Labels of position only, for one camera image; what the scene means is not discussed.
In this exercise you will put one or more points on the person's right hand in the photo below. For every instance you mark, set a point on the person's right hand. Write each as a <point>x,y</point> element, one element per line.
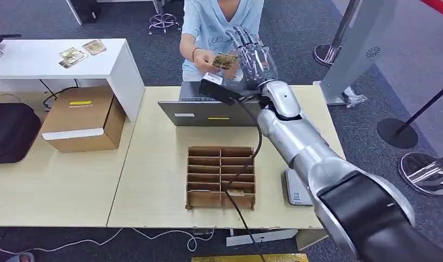
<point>204,60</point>

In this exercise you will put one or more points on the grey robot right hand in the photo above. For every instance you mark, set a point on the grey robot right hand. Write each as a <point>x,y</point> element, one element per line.
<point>256,63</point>

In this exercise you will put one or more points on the gold printed card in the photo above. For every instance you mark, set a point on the gold printed card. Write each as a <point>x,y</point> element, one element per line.
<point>224,60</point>
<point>72,56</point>
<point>94,47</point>

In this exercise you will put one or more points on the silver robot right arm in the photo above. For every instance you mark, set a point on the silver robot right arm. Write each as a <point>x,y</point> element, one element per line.
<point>315,152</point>

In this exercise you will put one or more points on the grey laptop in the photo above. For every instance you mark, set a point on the grey laptop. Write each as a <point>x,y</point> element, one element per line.
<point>207,115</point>

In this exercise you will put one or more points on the chrome chair base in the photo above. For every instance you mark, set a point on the chrome chair base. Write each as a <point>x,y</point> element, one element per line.
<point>163,20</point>

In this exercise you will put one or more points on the chrome stanchion with pole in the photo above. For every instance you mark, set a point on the chrome stanchion with pole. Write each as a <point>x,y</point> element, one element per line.
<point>420,173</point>
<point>326,54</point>

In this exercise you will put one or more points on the grey panel stand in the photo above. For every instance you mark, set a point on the grey panel stand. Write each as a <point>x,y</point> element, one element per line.
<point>355,54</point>

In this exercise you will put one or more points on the clear plastic wrap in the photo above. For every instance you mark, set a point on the clear plastic wrap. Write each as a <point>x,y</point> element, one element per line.
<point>354,98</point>

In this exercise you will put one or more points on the black cabinet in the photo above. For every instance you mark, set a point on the black cabinet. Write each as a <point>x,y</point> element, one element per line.
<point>86,10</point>

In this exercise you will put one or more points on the card with pale edge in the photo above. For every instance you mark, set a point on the card with pale edge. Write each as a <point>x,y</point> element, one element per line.
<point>237,192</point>

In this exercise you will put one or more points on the small white device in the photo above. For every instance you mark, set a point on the small white device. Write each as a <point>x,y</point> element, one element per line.
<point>296,191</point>

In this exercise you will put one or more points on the brown cardboard box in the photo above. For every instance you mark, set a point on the brown cardboard box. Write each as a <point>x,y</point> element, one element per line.
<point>80,119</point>

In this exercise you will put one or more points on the wooden card box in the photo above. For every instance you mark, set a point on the wooden card box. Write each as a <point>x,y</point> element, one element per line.
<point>207,199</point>

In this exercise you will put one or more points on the black stanchion with pole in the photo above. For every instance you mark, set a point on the black stanchion with pole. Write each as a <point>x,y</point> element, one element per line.
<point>395,133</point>

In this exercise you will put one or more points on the black power adapter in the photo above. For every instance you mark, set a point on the black power adapter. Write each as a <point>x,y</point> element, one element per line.
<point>202,232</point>

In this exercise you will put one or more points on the white desk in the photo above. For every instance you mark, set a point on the white desk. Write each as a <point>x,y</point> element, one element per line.
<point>30,61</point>

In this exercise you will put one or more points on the white strip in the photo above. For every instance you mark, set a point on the white strip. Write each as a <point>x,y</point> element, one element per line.
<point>259,237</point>

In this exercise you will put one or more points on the red panel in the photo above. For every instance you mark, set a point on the red panel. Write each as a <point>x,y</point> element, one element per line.
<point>440,6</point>

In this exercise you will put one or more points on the gold sheet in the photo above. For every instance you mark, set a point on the gold sheet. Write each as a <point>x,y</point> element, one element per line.
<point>243,258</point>

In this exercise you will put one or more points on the black bag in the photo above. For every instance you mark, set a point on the black bag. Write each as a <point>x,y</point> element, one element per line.
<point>12,132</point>

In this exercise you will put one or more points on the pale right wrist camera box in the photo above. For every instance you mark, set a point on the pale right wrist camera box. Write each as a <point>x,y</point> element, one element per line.
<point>219,89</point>

